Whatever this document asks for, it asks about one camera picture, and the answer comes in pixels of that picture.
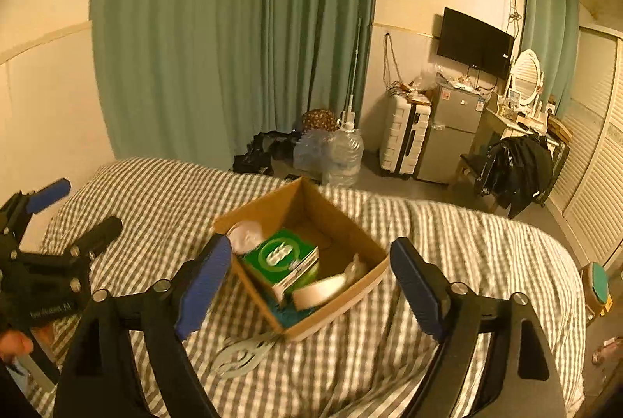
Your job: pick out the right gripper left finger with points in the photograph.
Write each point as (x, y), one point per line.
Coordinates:
(99, 376)

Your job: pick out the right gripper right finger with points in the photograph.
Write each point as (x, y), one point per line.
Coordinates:
(519, 379)

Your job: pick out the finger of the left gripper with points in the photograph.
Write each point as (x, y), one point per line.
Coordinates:
(18, 210)
(84, 250)

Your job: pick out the teal blister pill pack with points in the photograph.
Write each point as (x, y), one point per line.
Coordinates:
(287, 315)

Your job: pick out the green white medicine box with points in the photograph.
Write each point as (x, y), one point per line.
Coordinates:
(283, 263)

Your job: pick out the white tape roll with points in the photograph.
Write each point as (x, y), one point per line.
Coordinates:
(322, 291)

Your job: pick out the clear plastic floss jar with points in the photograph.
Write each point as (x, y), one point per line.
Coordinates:
(245, 236)

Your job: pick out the person's left hand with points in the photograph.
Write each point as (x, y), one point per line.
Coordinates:
(14, 344)

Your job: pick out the teal topped stool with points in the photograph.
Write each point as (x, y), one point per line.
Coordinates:
(596, 290)

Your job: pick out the white louvered wardrobe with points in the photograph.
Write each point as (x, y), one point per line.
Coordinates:
(587, 196)

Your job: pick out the black jacket on chair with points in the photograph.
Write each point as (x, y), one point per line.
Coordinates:
(519, 171)

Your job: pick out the black bag on floor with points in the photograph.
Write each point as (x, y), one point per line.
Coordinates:
(265, 148)

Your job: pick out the open cardboard box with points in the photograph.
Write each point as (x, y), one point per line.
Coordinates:
(300, 207)

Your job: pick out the clear water jug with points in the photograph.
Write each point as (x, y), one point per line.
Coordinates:
(309, 151)
(342, 157)

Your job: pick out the white dressing table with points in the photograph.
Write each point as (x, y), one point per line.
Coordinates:
(498, 124)

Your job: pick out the large green curtain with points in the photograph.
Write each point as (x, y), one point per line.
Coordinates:
(196, 80)

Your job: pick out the silver mini fridge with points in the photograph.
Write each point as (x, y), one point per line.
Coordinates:
(453, 124)

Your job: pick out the brown patterned bag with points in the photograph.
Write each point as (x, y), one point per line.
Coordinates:
(319, 119)

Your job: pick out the white suitcase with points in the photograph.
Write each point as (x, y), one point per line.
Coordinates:
(405, 128)

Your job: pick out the white oval vanity mirror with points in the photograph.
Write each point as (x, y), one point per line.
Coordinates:
(526, 79)

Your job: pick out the white mop pole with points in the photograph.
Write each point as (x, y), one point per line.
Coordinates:
(352, 72)

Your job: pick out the small green curtain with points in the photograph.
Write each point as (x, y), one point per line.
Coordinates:
(551, 30)

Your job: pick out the black wall television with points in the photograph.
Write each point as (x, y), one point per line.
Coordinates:
(475, 43)

